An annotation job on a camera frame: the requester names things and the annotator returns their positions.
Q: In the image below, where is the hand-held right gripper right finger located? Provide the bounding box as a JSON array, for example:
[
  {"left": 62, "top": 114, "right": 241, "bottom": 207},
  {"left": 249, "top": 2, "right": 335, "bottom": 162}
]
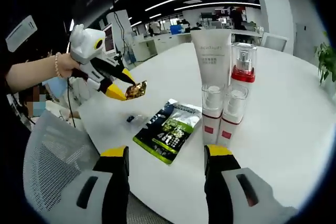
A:
[{"left": 204, "top": 144, "right": 278, "bottom": 224}]

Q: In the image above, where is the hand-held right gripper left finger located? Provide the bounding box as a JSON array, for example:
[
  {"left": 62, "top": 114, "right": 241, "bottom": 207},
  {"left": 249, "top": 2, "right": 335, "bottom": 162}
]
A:
[{"left": 61, "top": 145, "right": 131, "bottom": 224}]

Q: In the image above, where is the gold foil skincare sachet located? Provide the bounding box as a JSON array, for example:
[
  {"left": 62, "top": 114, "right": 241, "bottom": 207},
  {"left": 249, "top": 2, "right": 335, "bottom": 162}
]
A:
[{"left": 124, "top": 79, "right": 148, "bottom": 101}]

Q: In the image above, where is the white pump skincare bottle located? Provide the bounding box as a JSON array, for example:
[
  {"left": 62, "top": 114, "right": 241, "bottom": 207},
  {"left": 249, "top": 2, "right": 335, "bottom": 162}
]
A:
[
  {"left": 201, "top": 83, "right": 226, "bottom": 147},
  {"left": 219, "top": 84, "right": 249, "bottom": 148}
]

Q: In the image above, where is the black green skincare packet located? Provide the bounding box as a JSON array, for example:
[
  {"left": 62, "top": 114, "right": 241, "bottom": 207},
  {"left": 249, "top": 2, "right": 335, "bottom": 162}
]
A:
[{"left": 132, "top": 98, "right": 203, "bottom": 166}]

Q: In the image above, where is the white skincare tube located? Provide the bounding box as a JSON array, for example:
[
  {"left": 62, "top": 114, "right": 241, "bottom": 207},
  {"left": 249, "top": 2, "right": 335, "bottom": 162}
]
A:
[{"left": 190, "top": 29, "right": 233, "bottom": 91}]

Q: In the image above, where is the blue storage crate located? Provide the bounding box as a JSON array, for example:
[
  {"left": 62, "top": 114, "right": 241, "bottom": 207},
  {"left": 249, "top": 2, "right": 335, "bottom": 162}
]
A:
[{"left": 170, "top": 24, "right": 186, "bottom": 35}]

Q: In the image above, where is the person's left hand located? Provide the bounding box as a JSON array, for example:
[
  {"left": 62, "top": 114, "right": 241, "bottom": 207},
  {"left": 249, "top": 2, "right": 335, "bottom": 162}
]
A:
[{"left": 59, "top": 52, "right": 81, "bottom": 78}]

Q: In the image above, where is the computer monitor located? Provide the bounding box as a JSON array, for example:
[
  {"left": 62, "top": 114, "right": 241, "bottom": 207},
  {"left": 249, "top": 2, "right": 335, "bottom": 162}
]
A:
[{"left": 101, "top": 22, "right": 118, "bottom": 55}]

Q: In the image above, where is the white office desk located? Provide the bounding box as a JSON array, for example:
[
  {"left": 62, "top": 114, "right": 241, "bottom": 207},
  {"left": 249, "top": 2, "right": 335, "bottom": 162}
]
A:
[
  {"left": 132, "top": 34, "right": 192, "bottom": 62},
  {"left": 230, "top": 29, "right": 263, "bottom": 44}
]

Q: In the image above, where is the white mesh office chair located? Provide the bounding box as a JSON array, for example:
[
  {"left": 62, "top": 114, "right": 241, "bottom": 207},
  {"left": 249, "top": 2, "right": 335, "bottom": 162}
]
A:
[{"left": 22, "top": 110, "right": 169, "bottom": 224}]

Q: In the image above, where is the person's dark shirt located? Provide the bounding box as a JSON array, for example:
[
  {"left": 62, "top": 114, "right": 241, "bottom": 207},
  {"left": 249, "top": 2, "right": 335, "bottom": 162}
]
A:
[{"left": 0, "top": 71, "right": 32, "bottom": 177}]

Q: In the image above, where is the potted green plant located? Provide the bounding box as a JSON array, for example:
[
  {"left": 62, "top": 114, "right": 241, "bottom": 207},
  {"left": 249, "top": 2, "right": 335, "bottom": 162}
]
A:
[{"left": 313, "top": 31, "right": 336, "bottom": 86}]

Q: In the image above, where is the pearl bracelet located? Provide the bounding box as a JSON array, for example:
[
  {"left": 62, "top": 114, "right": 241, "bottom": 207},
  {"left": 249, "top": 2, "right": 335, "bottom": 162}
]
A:
[{"left": 54, "top": 52, "right": 64, "bottom": 78}]

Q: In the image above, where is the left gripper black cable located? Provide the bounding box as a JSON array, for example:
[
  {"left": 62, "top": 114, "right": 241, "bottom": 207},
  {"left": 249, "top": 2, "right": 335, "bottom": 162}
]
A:
[{"left": 67, "top": 76, "right": 77, "bottom": 129}]

